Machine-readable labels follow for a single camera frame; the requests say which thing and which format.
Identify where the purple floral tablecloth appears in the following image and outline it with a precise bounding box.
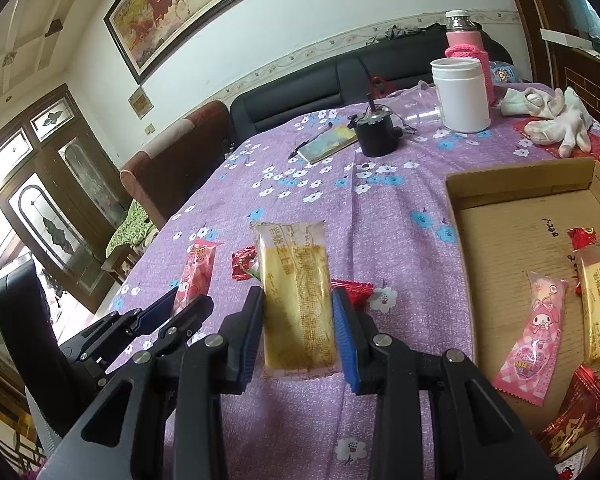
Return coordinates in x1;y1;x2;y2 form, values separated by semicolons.
95;82;600;480

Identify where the small red snack packet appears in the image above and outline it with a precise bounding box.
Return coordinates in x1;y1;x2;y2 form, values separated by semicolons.
330;277;376;308

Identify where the white flat box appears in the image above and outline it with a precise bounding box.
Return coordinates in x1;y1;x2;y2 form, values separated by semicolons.
540;27;598;53

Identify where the white cloth glove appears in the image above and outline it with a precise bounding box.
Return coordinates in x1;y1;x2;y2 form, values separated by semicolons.
500;86;563;118
522;87;595;157

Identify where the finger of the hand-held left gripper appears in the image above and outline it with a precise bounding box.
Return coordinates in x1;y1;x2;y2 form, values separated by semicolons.
80;287;181;350
145;295;215;357

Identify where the cardboard box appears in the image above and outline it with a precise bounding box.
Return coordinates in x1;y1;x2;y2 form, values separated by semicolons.
445;157;600;480

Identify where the dark cloth pile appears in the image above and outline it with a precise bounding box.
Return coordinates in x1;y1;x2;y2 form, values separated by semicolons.
375;22;448;41

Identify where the white plastic jar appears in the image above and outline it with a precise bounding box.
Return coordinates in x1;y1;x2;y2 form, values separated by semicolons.
430;57;492;133

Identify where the green patterned cushion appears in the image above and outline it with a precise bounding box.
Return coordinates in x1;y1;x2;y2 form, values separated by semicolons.
105;200;160;258

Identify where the clear plastic cup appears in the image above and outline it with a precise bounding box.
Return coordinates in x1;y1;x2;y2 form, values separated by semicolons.
390;80;443;133

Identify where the wooden glass door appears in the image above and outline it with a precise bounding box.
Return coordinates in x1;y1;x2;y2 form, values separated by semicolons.
0;85;126;311

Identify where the pink cartoon snack packet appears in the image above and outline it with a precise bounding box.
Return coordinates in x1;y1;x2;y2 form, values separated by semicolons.
495;271;570;406

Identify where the red wrapped candy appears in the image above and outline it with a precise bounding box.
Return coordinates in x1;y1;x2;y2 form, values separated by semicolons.
230;246;259;281
566;226;597;252

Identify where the cartoon print pouch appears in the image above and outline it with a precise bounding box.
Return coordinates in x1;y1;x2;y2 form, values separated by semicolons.
489;60;518;83

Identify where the brown armchair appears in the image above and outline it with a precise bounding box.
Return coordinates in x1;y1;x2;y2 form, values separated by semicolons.
119;100;231;231

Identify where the pink sleeved bottle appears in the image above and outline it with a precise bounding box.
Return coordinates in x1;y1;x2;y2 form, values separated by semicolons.
445;10;496;106

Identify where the black leather sofa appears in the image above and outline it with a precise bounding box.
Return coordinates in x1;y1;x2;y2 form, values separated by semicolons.
229;24;513;141

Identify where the wooden mirror cabinet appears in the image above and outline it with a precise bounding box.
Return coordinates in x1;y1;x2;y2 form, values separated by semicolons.
497;0;600;126

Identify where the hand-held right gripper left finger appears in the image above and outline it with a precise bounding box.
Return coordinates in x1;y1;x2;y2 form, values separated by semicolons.
37;286;266;480

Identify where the black pen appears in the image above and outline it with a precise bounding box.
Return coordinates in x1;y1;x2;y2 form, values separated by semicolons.
287;122;333;158

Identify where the small picture frame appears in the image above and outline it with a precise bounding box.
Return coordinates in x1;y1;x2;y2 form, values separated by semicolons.
128;86;153;120

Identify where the pink red snack packet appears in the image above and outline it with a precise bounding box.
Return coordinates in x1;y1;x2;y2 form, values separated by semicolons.
174;239;223;313

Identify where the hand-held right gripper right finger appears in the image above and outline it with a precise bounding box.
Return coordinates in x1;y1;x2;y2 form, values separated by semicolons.
331;286;556;480

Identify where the black cup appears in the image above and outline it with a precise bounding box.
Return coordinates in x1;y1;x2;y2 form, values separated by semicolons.
347;102;401;157

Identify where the shiny dark red snack packet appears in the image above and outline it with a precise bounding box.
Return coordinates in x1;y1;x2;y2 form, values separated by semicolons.
535;364;600;461

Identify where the large framed painting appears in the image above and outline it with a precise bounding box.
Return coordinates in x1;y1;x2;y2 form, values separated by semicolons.
103;0;321;85

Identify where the white and red snack packet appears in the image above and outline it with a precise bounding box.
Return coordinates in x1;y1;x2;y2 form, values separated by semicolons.
554;462;590;480

